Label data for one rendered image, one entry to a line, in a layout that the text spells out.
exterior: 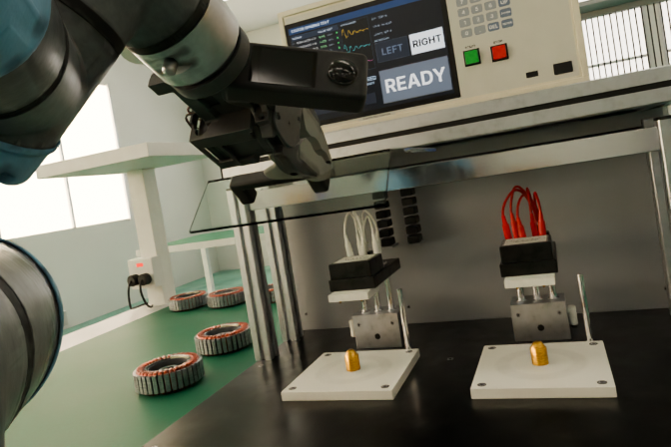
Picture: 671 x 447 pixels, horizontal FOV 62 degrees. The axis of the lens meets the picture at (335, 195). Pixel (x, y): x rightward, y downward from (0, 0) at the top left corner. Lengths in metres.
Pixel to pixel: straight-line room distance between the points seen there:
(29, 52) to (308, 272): 0.87
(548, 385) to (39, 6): 0.60
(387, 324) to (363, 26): 0.46
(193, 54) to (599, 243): 0.72
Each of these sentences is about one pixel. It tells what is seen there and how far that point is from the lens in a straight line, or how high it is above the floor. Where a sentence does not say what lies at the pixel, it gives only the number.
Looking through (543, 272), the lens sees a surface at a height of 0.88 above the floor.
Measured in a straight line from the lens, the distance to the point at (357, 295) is 0.79.
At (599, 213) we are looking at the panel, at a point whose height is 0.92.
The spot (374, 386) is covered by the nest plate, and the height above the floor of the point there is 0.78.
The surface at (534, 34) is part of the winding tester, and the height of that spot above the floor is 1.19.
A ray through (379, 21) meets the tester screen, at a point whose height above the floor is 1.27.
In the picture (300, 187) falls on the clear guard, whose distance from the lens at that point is 0.64.
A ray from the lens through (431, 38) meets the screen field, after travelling 0.87.
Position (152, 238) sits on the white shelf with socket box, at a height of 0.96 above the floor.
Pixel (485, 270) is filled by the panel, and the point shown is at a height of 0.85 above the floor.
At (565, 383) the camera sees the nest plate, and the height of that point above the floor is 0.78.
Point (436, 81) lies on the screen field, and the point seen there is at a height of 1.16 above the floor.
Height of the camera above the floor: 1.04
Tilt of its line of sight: 1 degrees down
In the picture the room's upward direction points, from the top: 9 degrees counter-clockwise
